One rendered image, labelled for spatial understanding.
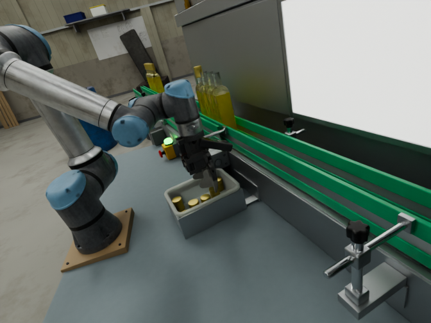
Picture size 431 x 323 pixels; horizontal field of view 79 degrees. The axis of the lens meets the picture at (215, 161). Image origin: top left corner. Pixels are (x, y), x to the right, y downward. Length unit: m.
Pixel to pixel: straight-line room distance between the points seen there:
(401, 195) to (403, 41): 0.28
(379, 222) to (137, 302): 0.56
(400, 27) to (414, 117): 0.17
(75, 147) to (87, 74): 9.07
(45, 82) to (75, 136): 0.25
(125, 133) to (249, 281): 0.45
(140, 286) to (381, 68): 0.75
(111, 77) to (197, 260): 9.27
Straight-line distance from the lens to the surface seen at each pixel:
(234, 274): 0.70
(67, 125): 0.92
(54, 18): 10.13
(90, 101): 0.69
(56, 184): 0.90
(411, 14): 0.60
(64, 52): 10.10
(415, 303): 0.59
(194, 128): 0.75
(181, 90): 0.73
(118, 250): 0.89
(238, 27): 1.03
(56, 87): 0.72
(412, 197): 0.59
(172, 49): 9.59
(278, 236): 0.76
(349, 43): 0.68
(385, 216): 0.54
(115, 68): 9.76
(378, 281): 0.55
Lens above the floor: 1.29
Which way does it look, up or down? 27 degrees down
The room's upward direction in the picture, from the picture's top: 15 degrees counter-clockwise
